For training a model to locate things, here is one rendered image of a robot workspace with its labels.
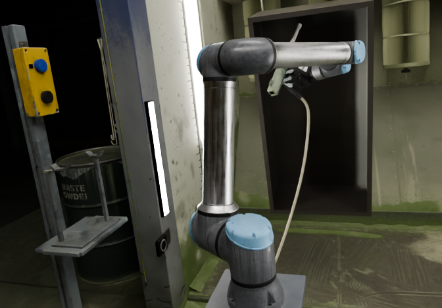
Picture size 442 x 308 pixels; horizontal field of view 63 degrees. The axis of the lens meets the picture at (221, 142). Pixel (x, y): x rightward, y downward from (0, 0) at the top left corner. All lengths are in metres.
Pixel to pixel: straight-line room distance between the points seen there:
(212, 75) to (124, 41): 0.78
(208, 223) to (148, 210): 0.80
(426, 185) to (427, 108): 0.66
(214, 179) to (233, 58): 0.41
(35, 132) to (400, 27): 2.57
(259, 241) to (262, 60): 0.55
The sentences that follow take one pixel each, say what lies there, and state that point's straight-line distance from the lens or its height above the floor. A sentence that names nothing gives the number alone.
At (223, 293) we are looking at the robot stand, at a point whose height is 0.64.
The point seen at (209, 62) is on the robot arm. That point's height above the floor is 1.42.
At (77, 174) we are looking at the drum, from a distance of 2.54.
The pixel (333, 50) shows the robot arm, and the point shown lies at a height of 1.42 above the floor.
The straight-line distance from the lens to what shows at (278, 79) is 1.85.
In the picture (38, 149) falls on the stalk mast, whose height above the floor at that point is 1.16.
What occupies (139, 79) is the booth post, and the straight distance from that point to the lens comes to 1.86.
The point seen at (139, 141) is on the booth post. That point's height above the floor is 1.07.
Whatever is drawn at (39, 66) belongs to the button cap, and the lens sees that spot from 1.54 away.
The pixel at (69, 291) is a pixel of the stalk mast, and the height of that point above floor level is 0.52.
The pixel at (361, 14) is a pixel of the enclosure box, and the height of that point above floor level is 1.61.
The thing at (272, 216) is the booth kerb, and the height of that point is 0.10.
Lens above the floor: 1.40
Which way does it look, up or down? 12 degrees down
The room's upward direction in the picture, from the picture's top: 6 degrees counter-clockwise
